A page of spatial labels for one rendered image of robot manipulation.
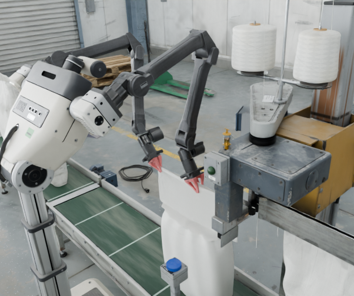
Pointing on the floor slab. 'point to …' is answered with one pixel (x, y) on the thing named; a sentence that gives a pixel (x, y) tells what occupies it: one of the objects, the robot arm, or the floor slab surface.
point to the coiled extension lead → (137, 176)
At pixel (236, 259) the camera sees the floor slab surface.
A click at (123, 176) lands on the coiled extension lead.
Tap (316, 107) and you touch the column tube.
